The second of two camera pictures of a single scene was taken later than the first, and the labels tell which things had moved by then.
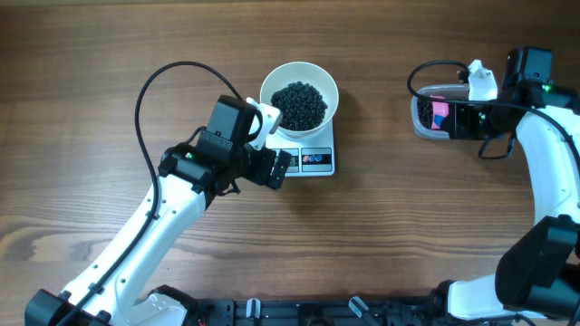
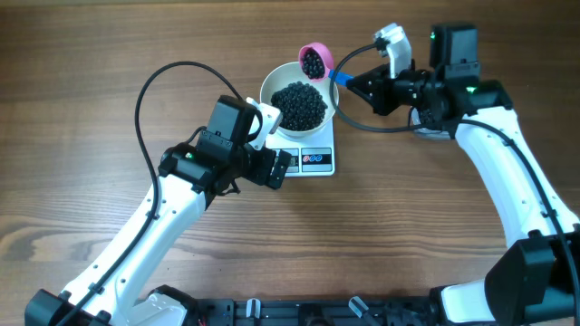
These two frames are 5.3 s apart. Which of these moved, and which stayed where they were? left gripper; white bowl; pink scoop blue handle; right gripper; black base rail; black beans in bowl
Moved: pink scoop blue handle; right gripper
Stayed: black beans in bowl; white bowl; black base rail; left gripper
